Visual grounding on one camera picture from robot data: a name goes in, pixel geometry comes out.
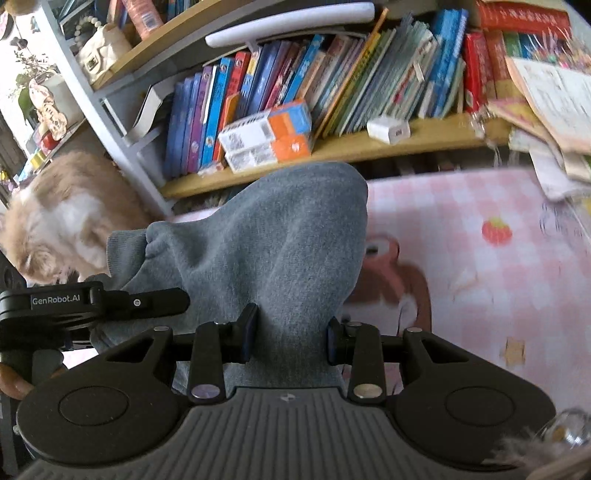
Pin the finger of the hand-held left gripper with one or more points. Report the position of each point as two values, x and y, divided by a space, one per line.
152 299

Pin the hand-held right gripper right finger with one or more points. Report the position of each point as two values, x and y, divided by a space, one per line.
333 344

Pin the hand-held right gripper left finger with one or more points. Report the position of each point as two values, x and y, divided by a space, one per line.
250 333

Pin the grey sweatshirt garment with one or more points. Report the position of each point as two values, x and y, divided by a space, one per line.
277 230

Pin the person's left hand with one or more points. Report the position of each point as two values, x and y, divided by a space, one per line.
14 385

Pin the fluffy orange white cat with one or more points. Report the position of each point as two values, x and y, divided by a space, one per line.
60 217

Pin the pink checked cartoon tablecloth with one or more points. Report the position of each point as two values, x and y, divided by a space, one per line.
461 286

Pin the small white red box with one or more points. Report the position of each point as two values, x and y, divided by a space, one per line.
211 168

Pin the white wooden bookshelf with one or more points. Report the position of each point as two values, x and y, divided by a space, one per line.
120 152

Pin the orange white carton box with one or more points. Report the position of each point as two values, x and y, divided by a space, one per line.
263 124
272 154

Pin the rabbit figure decoration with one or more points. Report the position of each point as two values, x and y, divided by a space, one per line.
48 110

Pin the fuzzy grey sleeve cuff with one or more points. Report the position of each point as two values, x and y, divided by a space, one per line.
526 450

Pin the white charger plug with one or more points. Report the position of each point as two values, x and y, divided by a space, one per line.
388 130

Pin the cream quilted handbag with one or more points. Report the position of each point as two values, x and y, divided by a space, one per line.
104 50

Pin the row of colourful books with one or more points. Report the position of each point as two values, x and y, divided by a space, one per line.
369 78

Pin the pink cylindrical container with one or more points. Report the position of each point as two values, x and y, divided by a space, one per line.
143 16

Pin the white lamp bar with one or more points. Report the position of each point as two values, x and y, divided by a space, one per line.
291 23

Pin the stack of papers and booklets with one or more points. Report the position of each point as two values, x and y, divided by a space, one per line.
554 106

